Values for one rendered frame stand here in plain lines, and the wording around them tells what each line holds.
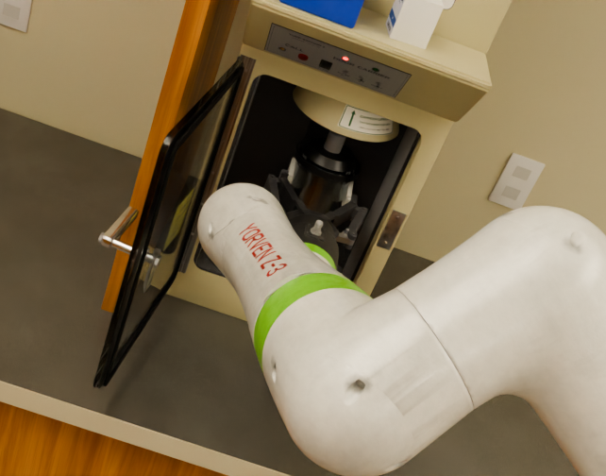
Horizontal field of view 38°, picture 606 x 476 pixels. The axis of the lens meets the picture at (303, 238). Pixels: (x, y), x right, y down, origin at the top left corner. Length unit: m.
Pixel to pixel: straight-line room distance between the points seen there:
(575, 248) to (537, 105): 1.12
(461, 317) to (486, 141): 1.16
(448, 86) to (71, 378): 0.66
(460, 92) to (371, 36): 0.14
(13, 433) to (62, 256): 0.31
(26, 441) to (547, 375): 0.91
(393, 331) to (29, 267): 0.93
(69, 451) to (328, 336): 0.80
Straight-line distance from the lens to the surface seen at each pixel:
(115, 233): 1.15
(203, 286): 1.49
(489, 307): 0.66
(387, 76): 1.20
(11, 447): 1.43
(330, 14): 1.14
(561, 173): 1.85
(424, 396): 0.65
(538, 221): 0.68
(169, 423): 1.30
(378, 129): 1.35
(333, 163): 1.37
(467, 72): 1.17
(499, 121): 1.78
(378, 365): 0.64
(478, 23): 1.26
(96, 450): 1.39
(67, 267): 1.51
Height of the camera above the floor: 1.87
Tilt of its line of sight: 31 degrees down
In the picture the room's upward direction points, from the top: 22 degrees clockwise
